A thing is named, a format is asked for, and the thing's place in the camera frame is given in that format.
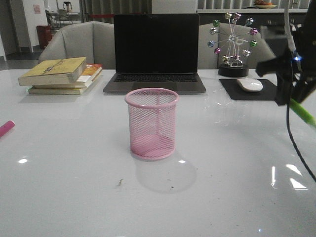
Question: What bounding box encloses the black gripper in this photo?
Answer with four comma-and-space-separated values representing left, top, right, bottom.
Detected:
256, 4, 316, 106

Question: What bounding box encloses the green marker pen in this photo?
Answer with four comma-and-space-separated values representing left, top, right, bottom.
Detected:
290, 98, 316, 129

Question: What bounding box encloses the pink marker pen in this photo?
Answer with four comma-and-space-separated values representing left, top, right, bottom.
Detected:
0, 120, 15, 137

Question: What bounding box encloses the pink mesh pen holder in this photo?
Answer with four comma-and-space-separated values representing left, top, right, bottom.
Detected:
125, 88, 179, 160

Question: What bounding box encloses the black mouse pad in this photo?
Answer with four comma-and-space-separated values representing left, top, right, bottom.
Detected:
219, 79, 277, 101

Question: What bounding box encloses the white computer mouse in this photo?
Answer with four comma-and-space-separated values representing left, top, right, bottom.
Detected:
237, 78, 263, 92

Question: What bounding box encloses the ferris wheel desk ornament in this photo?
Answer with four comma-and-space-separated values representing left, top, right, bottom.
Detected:
207, 12, 259, 78

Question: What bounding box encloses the fruit bowl on counter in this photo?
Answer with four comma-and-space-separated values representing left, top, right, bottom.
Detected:
254, 0, 276, 9

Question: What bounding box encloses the grey laptop computer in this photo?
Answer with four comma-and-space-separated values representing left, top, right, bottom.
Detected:
103, 13, 206, 94

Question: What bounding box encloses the orange middle book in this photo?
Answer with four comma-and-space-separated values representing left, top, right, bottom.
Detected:
34, 64, 102, 89

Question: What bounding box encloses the grey left armchair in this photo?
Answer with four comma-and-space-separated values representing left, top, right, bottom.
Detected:
39, 21, 116, 69

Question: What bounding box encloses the yellow top book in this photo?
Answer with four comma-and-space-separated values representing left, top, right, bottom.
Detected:
18, 57, 86, 86

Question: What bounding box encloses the red trash bin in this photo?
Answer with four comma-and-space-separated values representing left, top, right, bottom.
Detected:
36, 25, 52, 49

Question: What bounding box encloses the cream bottom book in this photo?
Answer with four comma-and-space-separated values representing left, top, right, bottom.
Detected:
28, 73, 101, 95

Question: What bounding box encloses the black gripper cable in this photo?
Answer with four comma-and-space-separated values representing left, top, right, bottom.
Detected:
285, 49, 316, 182

